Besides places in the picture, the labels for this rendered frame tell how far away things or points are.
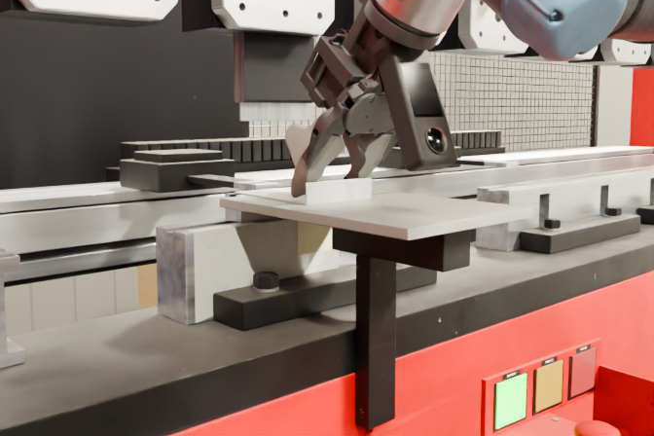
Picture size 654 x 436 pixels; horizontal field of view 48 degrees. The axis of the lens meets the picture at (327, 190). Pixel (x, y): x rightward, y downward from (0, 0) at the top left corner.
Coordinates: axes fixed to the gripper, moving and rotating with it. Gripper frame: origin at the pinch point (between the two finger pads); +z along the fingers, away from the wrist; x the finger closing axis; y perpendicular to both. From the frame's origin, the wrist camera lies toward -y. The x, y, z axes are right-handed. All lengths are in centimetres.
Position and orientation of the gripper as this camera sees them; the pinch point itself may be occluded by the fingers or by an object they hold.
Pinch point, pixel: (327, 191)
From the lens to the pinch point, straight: 74.8
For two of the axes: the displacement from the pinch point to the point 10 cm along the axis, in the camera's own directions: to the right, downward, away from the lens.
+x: -7.8, 0.7, -6.2
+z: -4.0, 7.1, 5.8
